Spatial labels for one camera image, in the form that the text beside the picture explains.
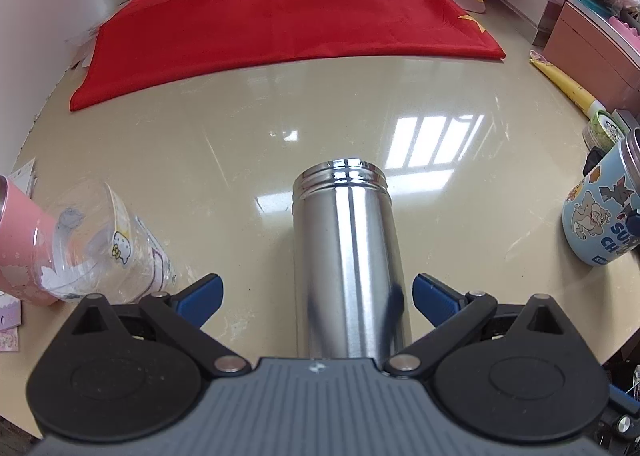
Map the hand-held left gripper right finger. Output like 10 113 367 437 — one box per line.
382 273 570 379

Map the pink storage box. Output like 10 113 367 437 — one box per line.
543 0 640 111

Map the yellow rolled paper tube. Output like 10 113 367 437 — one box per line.
530 50 606 119

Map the pink sticker sheet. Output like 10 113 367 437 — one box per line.
0 292 23 353

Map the pink tumbler cup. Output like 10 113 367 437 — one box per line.
0 175 65 307

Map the white paper card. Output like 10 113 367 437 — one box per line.
7 159 39 197

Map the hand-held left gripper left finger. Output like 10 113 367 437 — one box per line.
71 273 251 379

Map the red flag cloth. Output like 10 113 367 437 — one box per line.
69 0 507 112

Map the small round tape tin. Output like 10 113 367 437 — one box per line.
583 110 630 157

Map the stainless steel cup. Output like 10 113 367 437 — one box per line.
292 159 414 360

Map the blue cartoon print mug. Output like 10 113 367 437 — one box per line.
561 129 640 267

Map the clear plastic cartoon cup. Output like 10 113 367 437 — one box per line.
33 181 177 303

